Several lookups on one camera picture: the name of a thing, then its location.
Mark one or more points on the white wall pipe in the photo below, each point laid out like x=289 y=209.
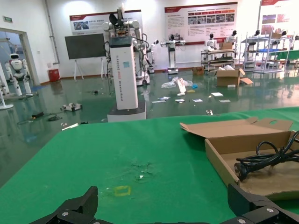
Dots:
x=49 y=18

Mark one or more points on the green exit sign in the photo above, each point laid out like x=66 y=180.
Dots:
x=7 y=19

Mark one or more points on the clear plastic bag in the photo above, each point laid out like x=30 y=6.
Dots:
x=168 y=84

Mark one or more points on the metal workbench shelf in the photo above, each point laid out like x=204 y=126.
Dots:
x=217 y=61

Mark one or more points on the cardboard box with torn rim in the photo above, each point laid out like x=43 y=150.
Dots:
x=219 y=158

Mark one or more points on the black display on stand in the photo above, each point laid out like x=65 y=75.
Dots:
x=84 y=45

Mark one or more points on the tall metal shelving rack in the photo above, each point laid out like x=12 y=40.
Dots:
x=266 y=66

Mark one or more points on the small printed cardboard box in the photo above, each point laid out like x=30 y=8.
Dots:
x=198 y=71

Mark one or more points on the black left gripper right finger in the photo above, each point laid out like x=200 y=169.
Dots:
x=252 y=207

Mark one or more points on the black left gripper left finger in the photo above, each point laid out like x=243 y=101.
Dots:
x=77 y=207

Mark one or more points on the wall poster with red header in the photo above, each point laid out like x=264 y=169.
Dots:
x=93 y=23

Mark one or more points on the black power adapter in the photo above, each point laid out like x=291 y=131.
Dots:
x=37 y=114

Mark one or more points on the green table cloth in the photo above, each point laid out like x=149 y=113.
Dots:
x=93 y=151

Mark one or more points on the open cardboard box on floor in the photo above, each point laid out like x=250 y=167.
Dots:
x=227 y=79

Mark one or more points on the grey device on floor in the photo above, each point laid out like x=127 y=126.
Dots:
x=71 y=107

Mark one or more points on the white sign board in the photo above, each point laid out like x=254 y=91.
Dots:
x=181 y=87

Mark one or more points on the white mobile robot with pedestal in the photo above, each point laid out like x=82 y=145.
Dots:
x=123 y=70

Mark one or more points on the white humanoid robot on pedestal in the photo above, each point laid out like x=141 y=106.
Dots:
x=172 y=53

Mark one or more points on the small metal parts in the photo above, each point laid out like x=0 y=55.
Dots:
x=209 y=112

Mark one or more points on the wide wall poster with photos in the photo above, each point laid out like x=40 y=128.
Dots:
x=210 y=23

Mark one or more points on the white wheeled robot with arms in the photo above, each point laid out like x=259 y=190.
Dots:
x=142 y=79

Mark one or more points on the white sticks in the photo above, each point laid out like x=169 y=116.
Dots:
x=70 y=127

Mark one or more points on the wall poster with red pictures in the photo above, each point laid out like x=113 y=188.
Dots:
x=280 y=14

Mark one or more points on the white paper scrap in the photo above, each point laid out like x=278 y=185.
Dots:
x=140 y=177

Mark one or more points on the white paper sheet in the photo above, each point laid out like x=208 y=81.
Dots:
x=224 y=101
x=217 y=94

